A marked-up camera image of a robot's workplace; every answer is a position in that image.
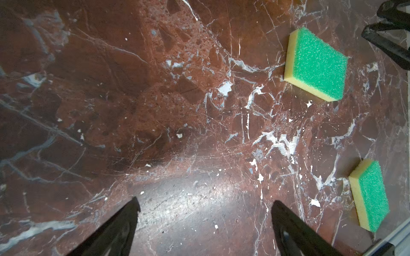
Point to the green sponge upper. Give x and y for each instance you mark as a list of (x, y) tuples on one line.
[(314, 66)]

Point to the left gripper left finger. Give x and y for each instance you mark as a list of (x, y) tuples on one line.
[(115, 236)]

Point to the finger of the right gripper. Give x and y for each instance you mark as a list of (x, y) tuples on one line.
[(389, 11), (397, 53)]

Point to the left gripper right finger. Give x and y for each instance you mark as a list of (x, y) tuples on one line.
[(294, 237)]

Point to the green sponge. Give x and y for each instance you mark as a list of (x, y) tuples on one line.
[(314, 66), (369, 196)]

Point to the green sponge lower right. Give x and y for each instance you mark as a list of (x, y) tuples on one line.
[(369, 196)]

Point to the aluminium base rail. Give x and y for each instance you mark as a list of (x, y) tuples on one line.
[(395, 244)]

